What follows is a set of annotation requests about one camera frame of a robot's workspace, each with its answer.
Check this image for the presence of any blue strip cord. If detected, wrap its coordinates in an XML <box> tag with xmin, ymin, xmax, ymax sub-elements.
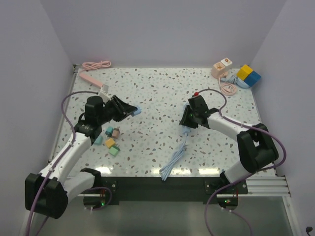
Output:
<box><xmin>159</xmin><ymin>131</ymin><xmax>191</xmax><ymax>181</ymax></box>

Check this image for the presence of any green plug adapter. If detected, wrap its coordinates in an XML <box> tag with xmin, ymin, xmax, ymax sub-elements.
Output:
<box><xmin>109</xmin><ymin>145</ymin><xmax>120</xmax><ymax>157</ymax></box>

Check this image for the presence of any aluminium frame rail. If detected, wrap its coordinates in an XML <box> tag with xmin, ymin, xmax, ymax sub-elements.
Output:
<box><xmin>31</xmin><ymin>174</ymin><xmax>292</xmax><ymax>197</ymax></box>

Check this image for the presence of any yellow and blue cube socket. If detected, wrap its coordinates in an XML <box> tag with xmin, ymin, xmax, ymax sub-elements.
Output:
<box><xmin>237</xmin><ymin>64</ymin><xmax>261</xmax><ymax>87</ymax></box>

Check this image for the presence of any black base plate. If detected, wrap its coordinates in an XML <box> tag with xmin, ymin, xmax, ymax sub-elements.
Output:
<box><xmin>73</xmin><ymin>176</ymin><xmax>249</xmax><ymax>214</ymax></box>

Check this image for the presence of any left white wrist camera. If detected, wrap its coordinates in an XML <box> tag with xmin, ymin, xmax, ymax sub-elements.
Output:
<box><xmin>97</xmin><ymin>84</ymin><xmax>111</xmax><ymax>103</ymax></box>

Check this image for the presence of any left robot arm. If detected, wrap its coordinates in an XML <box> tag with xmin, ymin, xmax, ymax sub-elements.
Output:
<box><xmin>25</xmin><ymin>95</ymin><xmax>138</xmax><ymax>219</ymax></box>

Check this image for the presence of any teal plug adapter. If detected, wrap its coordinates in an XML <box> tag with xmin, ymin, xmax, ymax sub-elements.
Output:
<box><xmin>105</xmin><ymin>126</ymin><xmax>114</xmax><ymax>137</ymax></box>

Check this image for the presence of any peach socket cord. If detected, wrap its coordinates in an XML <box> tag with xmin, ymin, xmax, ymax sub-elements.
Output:
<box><xmin>218</xmin><ymin>72</ymin><xmax>238</xmax><ymax>96</ymax></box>

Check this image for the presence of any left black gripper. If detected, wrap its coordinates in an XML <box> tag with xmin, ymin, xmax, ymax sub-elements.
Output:
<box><xmin>98</xmin><ymin>95</ymin><xmax>137</xmax><ymax>124</ymax></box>

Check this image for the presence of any pink strip cord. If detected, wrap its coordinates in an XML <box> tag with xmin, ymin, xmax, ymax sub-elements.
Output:
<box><xmin>82</xmin><ymin>60</ymin><xmax>112</xmax><ymax>71</ymax></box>

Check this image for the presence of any light blue plug adapter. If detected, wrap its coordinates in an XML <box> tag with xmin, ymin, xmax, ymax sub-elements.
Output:
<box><xmin>94</xmin><ymin>135</ymin><xmax>103</xmax><ymax>146</ymax></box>

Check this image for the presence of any blue power strip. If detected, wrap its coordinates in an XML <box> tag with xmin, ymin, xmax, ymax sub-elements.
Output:
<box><xmin>181</xmin><ymin>103</ymin><xmax>191</xmax><ymax>135</ymax></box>

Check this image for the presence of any peach cube socket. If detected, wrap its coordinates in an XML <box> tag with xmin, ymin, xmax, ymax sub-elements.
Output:
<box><xmin>211</xmin><ymin>58</ymin><xmax>233</xmax><ymax>79</ymax></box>

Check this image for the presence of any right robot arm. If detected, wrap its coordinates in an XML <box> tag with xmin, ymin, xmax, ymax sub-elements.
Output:
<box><xmin>180</xmin><ymin>95</ymin><xmax>279</xmax><ymax>193</ymax></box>

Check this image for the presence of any mauve plug adapter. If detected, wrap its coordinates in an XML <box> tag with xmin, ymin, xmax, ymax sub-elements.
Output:
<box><xmin>112</xmin><ymin>128</ymin><xmax>120</xmax><ymax>139</ymax></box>

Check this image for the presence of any pink power strip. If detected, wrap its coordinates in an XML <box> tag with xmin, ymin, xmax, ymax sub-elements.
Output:
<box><xmin>79</xmin><ymin>72</ymin><xmax>104</xmax><ymax>88</ymax></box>

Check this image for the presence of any blue cube socket cord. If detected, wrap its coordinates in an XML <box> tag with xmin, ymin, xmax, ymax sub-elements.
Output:
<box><xmin>222</xmin><ymin>75</ymin><xmax>251</xmax><ymax>89</ymax></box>

